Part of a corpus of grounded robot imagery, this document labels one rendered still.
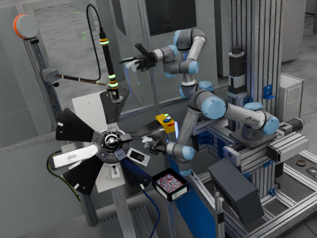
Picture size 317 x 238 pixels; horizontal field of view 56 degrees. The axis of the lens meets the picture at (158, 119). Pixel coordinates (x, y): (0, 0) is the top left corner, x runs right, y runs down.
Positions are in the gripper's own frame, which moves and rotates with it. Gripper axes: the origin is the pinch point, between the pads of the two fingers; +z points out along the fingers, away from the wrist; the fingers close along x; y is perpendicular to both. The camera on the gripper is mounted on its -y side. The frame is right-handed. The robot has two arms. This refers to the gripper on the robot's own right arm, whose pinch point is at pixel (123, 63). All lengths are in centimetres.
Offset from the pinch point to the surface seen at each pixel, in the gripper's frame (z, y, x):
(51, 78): 35, 12, 51
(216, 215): -14, 83, -59
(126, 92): -2.2, 22.9, 11.6
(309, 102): -300, 171, 87
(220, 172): -11, 42, -69
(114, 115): 10.4, 33.9, 8.7
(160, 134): -11, 50, -10
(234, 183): -10, 42, -79
